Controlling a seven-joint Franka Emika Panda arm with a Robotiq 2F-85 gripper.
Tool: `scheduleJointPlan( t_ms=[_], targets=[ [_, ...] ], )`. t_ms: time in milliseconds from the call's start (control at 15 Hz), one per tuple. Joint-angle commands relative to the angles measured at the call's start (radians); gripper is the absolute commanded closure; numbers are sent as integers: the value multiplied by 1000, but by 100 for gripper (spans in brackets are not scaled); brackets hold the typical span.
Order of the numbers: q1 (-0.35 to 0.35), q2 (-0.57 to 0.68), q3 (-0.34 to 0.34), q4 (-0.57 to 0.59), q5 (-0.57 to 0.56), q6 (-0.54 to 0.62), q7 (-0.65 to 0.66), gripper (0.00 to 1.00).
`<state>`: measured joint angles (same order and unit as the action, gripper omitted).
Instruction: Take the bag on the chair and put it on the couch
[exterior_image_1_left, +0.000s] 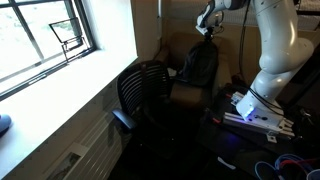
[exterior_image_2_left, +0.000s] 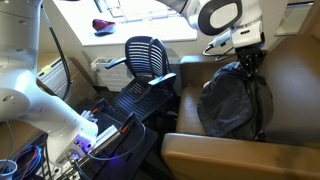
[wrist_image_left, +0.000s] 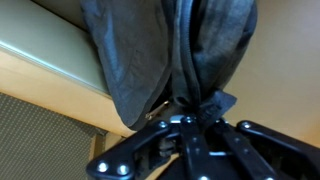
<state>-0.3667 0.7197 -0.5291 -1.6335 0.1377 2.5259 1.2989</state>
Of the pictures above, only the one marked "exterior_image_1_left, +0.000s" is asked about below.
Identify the black robot table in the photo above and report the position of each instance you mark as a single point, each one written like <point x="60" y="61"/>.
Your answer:
<point x="226" y="143"/>

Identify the white paper label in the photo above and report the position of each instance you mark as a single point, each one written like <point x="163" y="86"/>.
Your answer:
<point x="226" y="163"/>

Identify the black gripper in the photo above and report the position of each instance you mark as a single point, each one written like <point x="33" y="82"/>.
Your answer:
<point x="209" y="31"/>

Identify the white crumpled towel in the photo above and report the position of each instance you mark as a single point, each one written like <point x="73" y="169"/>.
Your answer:
<point x="172" y="72"/>

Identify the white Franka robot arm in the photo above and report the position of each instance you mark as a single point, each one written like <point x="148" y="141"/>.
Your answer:
<point x="280" y="50"/>

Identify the black backpack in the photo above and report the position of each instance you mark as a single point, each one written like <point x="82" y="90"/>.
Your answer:
<point x="200" y="63"/>

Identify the aluminium robot base mount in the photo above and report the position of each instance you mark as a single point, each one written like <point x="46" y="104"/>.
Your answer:
<point x="253" y="124"/>

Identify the black slatted office chair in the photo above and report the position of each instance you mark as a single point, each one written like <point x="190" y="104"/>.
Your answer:
<point x="143" y="83"/>

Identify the black clamp orange trigger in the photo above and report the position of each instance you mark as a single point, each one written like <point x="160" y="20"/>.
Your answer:
<point x="215" y="120"/>
<point x="228" y="94"/>

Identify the white paper cup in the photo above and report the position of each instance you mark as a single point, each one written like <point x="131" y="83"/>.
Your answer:
<point x="315" y="175"/>

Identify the large window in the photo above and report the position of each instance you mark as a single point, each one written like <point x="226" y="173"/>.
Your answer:
<point x="20" y="50"/>

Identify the brown leather couch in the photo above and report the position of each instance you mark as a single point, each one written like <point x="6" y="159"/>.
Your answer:
<point x="185" y="95"/>

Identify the white vertical wand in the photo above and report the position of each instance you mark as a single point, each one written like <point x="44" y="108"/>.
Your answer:
<point x="159" y="8"/>

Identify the black framed glass panel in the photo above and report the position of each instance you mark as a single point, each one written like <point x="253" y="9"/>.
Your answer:
<point x="66" y="30"/>

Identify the white ribbed block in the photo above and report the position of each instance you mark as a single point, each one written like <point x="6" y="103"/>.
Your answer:
<point x="237" y="98"/>

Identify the white wall radiator unit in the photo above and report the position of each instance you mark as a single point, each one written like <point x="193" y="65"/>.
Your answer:
<point x="93" y="156"/>

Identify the maroon and blue cap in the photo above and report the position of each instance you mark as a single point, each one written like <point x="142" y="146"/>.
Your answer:
<point x="4" y="123"/>

